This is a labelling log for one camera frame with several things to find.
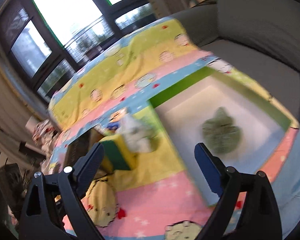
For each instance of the black and gold box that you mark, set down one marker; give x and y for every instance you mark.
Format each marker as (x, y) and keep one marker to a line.
(81, 146)

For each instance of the olive green knit hat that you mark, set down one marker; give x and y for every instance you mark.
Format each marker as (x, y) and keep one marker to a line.
(220, 134)

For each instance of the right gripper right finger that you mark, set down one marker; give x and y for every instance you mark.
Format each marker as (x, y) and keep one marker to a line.
(259, 218)

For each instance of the green storage box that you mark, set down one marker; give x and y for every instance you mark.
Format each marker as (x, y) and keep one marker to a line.
(236, 124)

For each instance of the light blue floral cloth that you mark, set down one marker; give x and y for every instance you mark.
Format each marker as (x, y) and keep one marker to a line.
(287, 189)

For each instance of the white blue plush toy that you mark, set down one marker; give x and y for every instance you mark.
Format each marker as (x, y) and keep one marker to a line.
(138, 136)

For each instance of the grey sofa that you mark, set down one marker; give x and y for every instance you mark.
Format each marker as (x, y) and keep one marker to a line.
(261, 38)

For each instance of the black floor lamp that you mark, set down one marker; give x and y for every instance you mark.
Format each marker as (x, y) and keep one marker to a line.
(25, 148)

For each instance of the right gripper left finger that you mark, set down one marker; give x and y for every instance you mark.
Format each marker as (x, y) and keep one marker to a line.
(53, 207)

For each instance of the pile of clothes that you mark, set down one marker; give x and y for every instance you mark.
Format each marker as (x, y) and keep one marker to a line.
(45, 136)

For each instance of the colourful tissue pack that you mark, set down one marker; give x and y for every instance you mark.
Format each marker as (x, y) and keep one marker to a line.
(117, 156)

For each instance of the colourful cartoon bed sheet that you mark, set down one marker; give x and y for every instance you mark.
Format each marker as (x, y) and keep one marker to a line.
(159, 198)

